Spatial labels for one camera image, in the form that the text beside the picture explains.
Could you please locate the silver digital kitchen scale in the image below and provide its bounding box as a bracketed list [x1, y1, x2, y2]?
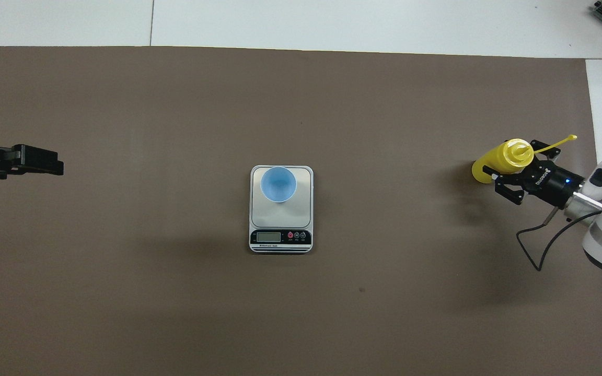
[249, 165, 314, 254]

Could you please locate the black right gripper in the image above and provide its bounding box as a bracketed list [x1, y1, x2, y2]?
[481, 139, 581, 204]

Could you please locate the yellow squeeze bottle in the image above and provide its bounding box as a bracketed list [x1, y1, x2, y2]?
[471, 135, 577, 185]

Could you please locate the light blue plastic cup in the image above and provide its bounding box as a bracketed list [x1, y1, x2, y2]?
[261, 166, 297, 203]

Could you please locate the brown table mat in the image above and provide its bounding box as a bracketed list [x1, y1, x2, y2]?
[0, 46, 602, 376]

